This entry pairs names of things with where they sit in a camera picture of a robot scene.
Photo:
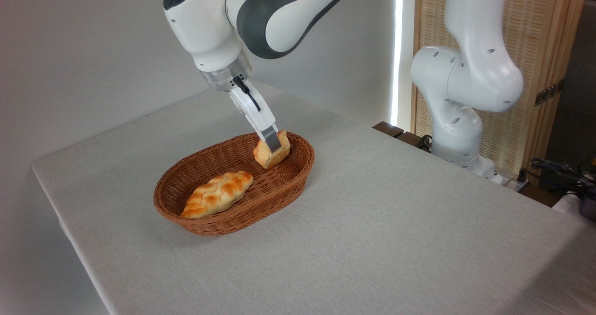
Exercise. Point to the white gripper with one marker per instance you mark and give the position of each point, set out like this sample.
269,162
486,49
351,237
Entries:
253,110

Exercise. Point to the round orange bread bun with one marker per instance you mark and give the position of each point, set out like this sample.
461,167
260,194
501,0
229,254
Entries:
267,159

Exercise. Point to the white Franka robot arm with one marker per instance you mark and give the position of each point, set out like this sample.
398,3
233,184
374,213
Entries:
470,72

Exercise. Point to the brown woven wicker basket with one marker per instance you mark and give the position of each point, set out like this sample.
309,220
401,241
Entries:
274,189

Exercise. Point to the braided golden bread loaf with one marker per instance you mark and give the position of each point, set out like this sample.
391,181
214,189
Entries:
216,195

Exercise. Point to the light grey tablecloth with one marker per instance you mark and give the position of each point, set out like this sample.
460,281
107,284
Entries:
396,236

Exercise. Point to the white power strip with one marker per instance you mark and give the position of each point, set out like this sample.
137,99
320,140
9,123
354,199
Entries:
511,182

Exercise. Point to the black metal screen hinge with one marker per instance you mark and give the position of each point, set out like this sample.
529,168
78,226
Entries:
549,92

